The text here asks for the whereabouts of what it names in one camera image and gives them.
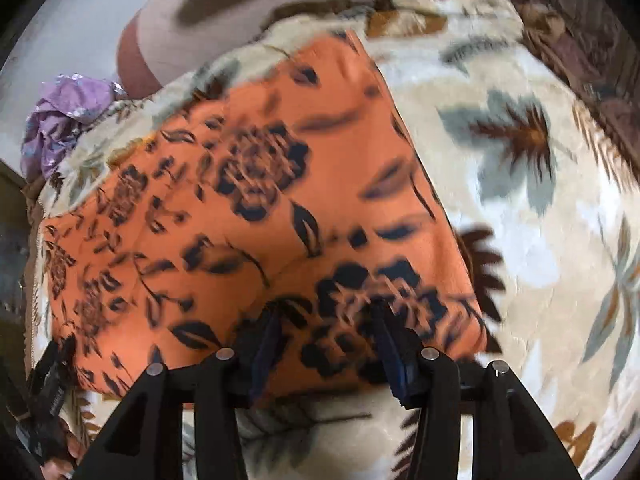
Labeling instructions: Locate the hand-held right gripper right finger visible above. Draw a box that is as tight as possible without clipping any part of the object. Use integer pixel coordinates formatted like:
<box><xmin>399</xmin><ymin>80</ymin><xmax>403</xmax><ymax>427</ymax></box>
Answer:
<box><xmin>372</xmin><ymin>300</ymin><xmax>583</xmax><ymax>480</ymax></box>

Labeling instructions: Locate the person's left hand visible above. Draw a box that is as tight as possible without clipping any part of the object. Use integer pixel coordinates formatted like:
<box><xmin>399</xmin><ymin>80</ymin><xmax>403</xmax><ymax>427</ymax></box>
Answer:
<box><xmin>42</xmin><ymin>432</ymin><xmax>88</xmax><ymax>480</ymax></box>

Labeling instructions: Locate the purple floral cloth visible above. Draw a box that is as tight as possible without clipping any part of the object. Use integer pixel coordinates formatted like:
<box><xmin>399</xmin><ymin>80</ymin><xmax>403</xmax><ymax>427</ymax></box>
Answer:
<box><xmin>20</xmin><ymin>74</ymin><xmax>128</xmax><ymax>181</ymax></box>

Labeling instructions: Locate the leaf print blanket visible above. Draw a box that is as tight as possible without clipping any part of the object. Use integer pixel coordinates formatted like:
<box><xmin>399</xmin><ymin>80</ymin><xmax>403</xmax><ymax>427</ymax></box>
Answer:
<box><xmin>30</xmin><ymin>0</ymin><xmax>640</xmax><ymax>480</ymax></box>

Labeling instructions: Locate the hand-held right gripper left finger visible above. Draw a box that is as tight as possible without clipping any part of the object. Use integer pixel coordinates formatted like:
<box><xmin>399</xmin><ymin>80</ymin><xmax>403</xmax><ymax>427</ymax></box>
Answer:
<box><xmin>75</xmin><ymin>307</ymin><xmax>283</xmax><ymax>480</ymax></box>

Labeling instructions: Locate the orange floral blouse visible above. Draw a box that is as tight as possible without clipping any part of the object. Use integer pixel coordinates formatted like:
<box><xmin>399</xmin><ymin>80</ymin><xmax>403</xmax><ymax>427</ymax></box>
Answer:
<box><xmin>42</xmin><ymin>27</ymin><xmax>488</xmax><ymax>403</ymax></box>

